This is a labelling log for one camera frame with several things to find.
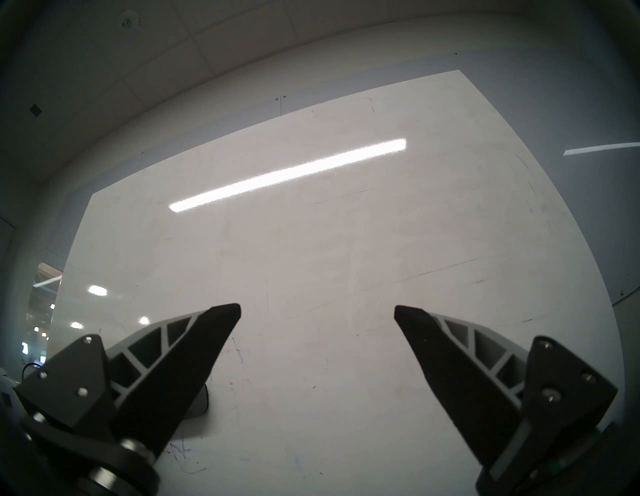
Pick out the dark grey whiteboard eraser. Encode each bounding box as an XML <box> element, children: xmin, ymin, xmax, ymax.
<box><xmin>185</xmin><ymin>381</ymin><xmax>212</xmax><ymax>420</ymax></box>

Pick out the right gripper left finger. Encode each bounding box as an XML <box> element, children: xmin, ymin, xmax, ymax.
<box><xmin>12</xmin><ymin>302</ymin><xmax>242</xmax><ymax>496</ymax></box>

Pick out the white whiteboard panel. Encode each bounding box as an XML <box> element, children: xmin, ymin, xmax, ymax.
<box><xmin>47</xmin><ymin>70</ymin><xmax>626</xmax><ymax>496</ymax></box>

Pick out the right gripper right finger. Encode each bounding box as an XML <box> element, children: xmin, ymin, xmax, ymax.
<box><xmin>394</xmin><ymin>305</ymin><xmax>620</xmax><ymax>496</ymax></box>

